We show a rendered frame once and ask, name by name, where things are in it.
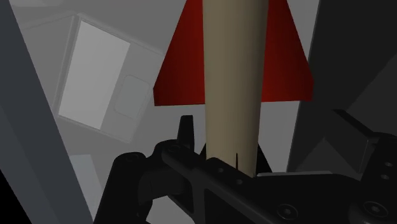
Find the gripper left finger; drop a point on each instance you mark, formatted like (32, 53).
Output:
(130, 180)

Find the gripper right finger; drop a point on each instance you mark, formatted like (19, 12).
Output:
(384, 173)

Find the red robot stand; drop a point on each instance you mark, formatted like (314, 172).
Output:
(176, 80)

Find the white cabinet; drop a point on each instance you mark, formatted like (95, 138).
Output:
(93, 74)

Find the dark grey cabinet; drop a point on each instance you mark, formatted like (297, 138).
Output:
(347, 56)

